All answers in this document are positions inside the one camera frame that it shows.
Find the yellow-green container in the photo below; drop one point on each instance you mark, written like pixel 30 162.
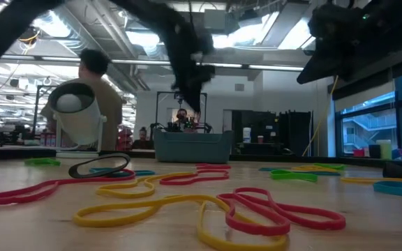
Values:
pixel 384 150

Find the wide green rubber band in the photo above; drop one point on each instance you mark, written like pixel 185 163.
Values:
pixel 44 162
pixel 333 166
pixel 273 175

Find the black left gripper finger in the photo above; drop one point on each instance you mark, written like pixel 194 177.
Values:
pixel 199 94
pixel 188 92

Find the white plastic container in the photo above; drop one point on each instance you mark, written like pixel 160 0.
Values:
pixel 246 136

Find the black camera rig frame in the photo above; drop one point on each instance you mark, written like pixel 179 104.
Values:
pixel 164 92

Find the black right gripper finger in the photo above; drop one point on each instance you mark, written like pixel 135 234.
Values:
pixel 337 68
pixel 323 54

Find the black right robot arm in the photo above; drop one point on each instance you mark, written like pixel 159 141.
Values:
pixel 396 21

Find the blue-grey plastic bin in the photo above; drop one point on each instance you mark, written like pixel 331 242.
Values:
pixel 194 150

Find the red cup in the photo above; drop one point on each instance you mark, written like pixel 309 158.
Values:
pixel 260 139

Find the white cylindrical desk lamp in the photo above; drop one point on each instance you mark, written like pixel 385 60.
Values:
pixel 82 129

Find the twisted thin red rubber band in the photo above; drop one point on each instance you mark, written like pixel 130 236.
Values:
pixel 229 166

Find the person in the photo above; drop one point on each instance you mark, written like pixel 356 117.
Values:
pixel 182 115
pixel 112 104
pixel 142 134

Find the thin blue looped rubber band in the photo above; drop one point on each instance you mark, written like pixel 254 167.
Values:
pixel 145 172

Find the red box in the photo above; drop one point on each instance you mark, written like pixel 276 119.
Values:
pixel 358 153

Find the large thin red rubber band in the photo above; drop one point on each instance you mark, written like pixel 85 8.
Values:
pixel 161 180

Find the large thin yellow rubber band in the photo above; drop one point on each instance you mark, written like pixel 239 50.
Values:
pixel 302 168

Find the black box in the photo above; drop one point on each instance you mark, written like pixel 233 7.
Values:
pixel 374 151

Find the black aluminium table frame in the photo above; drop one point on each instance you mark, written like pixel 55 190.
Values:
pixel 19 154

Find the black cabinets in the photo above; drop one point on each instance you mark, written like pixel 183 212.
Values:
pixel 291 132

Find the long thin yellow rubber band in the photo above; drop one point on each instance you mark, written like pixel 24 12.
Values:
pixel 117 194

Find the wide blue rubber band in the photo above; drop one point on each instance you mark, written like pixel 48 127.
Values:
pixel 396 190

